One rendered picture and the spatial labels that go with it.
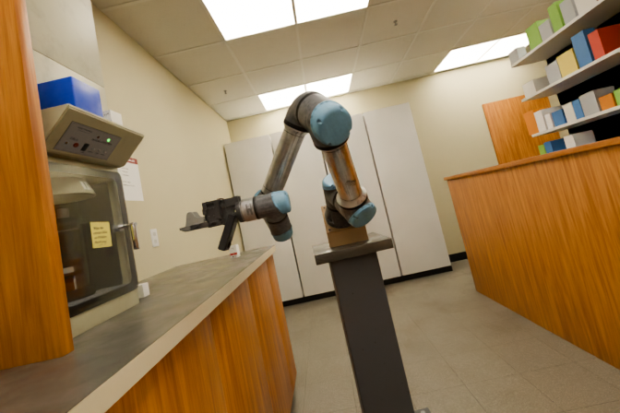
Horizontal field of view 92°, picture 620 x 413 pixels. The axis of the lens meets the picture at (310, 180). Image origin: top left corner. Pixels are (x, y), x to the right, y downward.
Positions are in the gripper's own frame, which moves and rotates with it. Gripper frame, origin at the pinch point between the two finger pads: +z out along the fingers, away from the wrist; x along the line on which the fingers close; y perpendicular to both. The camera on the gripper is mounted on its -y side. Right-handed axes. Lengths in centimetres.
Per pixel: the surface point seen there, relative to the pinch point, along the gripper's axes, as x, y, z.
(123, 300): 2.3, -17.3, 21.9
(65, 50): 10, 62, 22
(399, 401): -32, -85, -58
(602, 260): -59, -57, -173
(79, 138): 18.1, 30.4, 15.4
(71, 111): 25.2, 35.0, 11.0
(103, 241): 8.1, 2.0, 20.7
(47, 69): 18, 52, 22
